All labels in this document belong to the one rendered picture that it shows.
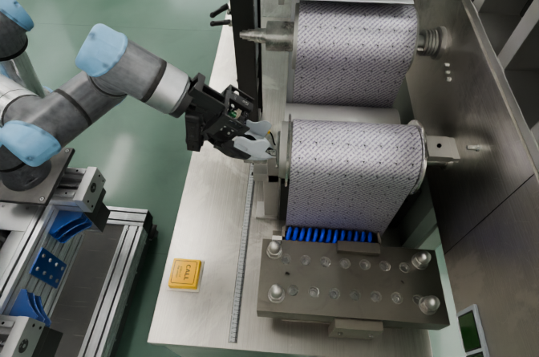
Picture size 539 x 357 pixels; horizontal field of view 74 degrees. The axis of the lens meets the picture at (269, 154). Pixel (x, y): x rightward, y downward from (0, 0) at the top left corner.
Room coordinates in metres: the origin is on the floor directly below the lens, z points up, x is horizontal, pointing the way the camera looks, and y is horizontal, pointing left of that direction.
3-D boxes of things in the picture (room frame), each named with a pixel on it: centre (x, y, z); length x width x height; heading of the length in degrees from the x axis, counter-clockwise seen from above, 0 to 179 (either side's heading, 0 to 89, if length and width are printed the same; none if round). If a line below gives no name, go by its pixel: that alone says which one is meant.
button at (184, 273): (0.29, 0.21, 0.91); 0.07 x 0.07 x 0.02; 86
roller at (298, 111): (0.54, -0.16, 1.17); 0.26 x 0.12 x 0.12; 86
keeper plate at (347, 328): (0.14, -0.19, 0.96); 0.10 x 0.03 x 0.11; 86
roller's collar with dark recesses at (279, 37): (0.68, -0.02, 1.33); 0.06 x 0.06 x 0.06; 86
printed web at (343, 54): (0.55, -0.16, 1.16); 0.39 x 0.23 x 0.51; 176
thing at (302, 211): (0.36, -0.16, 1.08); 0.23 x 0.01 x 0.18; 86
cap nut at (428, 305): (0.18, -0.33, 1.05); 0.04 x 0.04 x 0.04
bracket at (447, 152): (0.41, -0.33, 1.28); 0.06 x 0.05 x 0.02; 86
